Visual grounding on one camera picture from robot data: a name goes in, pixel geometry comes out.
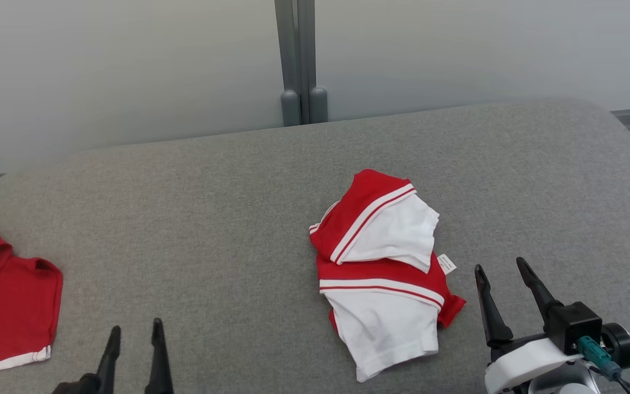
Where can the red shorts with white trim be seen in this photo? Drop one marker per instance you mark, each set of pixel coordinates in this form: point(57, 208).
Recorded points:
point(9, 312)

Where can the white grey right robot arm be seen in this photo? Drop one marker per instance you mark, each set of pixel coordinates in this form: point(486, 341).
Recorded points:
point(619, 342)

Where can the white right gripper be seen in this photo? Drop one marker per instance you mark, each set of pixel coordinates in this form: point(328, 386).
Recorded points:
point(523, 364)

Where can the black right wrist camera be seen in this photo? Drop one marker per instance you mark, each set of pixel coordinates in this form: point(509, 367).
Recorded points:
point(572, 325)

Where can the red white basketball jersey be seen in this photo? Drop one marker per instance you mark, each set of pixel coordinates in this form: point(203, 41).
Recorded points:
point(386, 317)

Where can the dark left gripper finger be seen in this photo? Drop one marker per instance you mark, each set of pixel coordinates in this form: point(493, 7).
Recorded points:
point(110, 355)
point(159, 361)

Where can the grey partition post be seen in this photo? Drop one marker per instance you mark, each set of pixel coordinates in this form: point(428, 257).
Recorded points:
point(289, 65)
point(315, 65)

